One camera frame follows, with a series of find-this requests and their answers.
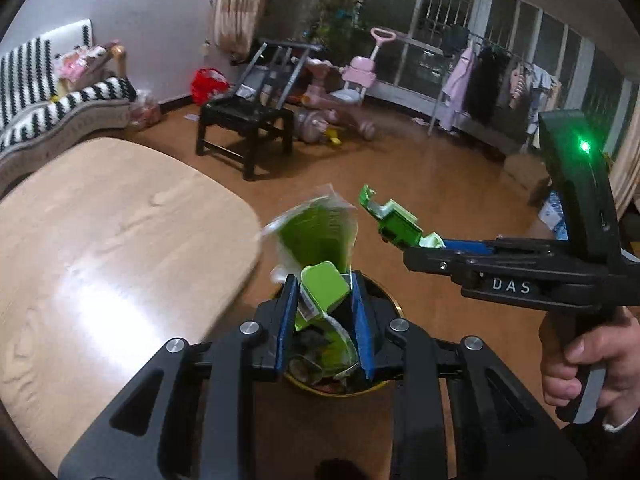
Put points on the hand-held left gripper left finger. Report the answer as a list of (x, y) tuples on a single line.
[(287, 320)]

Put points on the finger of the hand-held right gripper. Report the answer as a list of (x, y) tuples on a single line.
[(470, 245), (435, 260)]

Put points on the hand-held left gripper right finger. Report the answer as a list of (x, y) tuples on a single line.
[(360, 325)]

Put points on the black bin with gold rim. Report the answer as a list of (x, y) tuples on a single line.
[(385, 305)]

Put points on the yellow green snack bag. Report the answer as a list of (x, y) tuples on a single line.
[(340, 355)]

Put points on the green plastic snack bag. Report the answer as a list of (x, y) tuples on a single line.
[(315, 240)]

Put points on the person's right forearm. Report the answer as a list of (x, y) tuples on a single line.
[(615, 455)]

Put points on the person's right hand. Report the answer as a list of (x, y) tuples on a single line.
[(625, 360)]

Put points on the blue white bag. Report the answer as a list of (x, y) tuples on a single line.
[(555, 215)]

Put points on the cardboard box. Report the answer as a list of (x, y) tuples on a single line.
[(525, 175)]

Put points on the light hanging garments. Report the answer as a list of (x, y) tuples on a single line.
[(530, 85)]

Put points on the metal clothes rack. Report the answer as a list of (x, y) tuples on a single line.
[(435, 105)]

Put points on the black garment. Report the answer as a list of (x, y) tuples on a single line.
[(487, 85)]

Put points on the yellow toy piece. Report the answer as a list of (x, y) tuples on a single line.
[(334, 137)]

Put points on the pink garment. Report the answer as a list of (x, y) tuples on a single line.
[(457, 85)]

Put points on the pink tricycle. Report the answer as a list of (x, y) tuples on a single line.
[(320, 115)]

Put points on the pink push toy car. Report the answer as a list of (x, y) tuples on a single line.
[(360, 75)]

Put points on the black wooden chair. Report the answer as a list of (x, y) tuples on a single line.
[(240, 115)]

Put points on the white paper sheet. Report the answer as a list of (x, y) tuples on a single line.
[(245, 91)]

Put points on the metal window grille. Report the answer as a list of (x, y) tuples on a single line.
[(450, 5)]

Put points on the red bag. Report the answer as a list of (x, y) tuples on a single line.
[(210, 87)]

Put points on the orange plastic bag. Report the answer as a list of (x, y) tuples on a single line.
[(145, 110)]

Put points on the green plant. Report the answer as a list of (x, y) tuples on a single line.
[(340, 0)]

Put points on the striped beige curtain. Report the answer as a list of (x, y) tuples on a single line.
[(242, 5)]

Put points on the pink cushion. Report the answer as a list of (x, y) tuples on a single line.
[(80, 67)]

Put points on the black white striped sofa cover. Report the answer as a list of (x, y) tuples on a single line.
[(30, 70)]

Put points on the wooden frame sofa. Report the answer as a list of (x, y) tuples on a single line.
[(120, 60)]

